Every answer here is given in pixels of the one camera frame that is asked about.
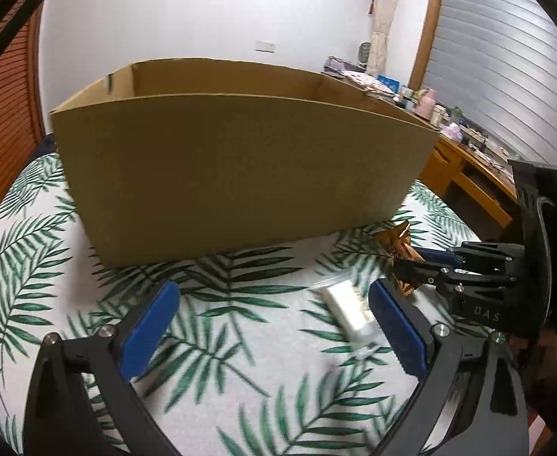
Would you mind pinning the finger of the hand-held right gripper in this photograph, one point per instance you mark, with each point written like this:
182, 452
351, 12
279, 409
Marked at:
437, 255
421, 270

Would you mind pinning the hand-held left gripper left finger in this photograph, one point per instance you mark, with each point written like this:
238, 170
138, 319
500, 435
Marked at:
150, 327

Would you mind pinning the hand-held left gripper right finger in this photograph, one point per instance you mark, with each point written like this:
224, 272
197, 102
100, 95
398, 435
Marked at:
397, 327

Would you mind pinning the golden foil snack wrapper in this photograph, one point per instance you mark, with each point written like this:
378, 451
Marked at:
399, 242

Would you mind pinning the white bar snack clear wrapper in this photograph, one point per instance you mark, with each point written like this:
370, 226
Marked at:
349, 308

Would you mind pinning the brown cardboard box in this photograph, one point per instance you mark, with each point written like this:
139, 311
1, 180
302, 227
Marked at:
240, 166

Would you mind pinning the wooden cabinet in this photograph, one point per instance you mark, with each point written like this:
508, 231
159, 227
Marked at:
454, 175

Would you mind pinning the pale pink cloth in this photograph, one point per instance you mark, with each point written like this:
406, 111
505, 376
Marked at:
452, 133

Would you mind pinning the white cup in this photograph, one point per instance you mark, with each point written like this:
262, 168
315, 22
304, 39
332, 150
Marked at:
437, 117

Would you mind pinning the pink kettle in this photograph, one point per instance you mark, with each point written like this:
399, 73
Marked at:
424, 103

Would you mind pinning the blue box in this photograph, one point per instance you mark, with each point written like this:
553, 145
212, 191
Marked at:
387, 83

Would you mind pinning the pile of printed cloths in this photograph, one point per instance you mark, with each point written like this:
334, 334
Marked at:
352, 76

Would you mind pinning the small grey fan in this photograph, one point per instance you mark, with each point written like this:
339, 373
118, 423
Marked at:
365, 52

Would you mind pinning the beige curtain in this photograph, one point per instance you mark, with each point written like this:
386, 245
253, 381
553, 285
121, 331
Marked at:
384, 19

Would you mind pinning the wooden louvred wardrobe door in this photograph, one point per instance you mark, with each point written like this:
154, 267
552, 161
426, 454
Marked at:
7, 118

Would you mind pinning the wooden window frame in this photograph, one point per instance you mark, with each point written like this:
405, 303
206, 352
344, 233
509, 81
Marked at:
428, 23

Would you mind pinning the white wall switch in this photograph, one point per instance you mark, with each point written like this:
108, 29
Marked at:
266, 46

